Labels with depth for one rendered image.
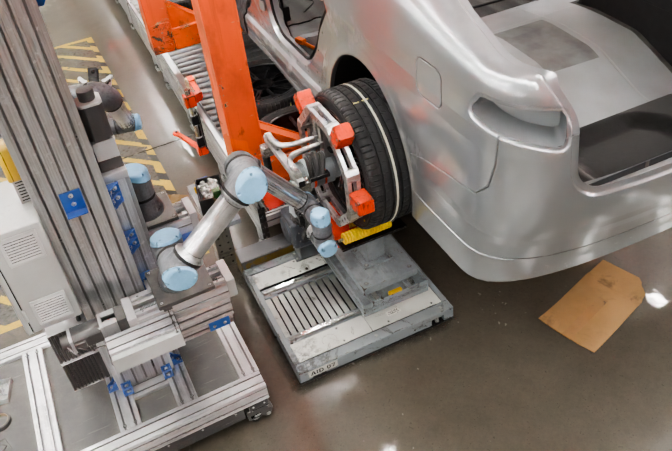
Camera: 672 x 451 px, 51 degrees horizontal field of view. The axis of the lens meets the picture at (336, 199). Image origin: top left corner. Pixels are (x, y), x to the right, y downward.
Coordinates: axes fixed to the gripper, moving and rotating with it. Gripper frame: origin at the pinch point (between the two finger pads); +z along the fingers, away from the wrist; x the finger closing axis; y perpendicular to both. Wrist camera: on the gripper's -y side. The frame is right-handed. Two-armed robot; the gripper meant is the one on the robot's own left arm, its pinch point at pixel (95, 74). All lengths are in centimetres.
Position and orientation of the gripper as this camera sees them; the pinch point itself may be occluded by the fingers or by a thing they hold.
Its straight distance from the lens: 350.8
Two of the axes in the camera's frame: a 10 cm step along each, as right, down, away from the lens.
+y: -0.3, 8.1, 5.9
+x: 9.8, -1.0, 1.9
